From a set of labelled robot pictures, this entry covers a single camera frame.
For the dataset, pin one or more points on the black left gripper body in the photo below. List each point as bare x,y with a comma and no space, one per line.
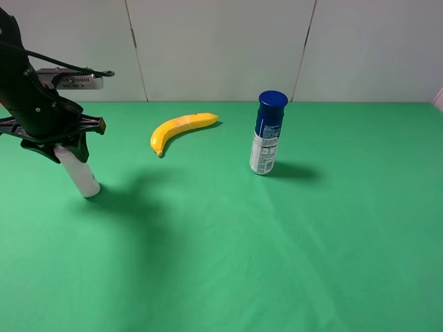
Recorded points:
38,114

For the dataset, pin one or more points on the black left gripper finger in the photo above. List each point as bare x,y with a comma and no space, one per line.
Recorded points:
90,124
77,145

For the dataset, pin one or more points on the white bottle with brush cap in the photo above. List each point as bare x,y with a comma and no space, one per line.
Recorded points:
79,172

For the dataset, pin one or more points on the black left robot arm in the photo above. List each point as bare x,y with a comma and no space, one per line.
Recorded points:
13,54

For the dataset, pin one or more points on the yellow banana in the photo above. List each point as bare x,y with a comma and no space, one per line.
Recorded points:
171,128

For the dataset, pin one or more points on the blue and white spray can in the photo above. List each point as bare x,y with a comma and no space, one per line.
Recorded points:
270,115

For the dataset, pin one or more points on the green tablecloth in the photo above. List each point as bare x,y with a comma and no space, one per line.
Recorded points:
344,234

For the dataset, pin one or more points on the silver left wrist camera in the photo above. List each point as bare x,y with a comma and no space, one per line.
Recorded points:
78,80

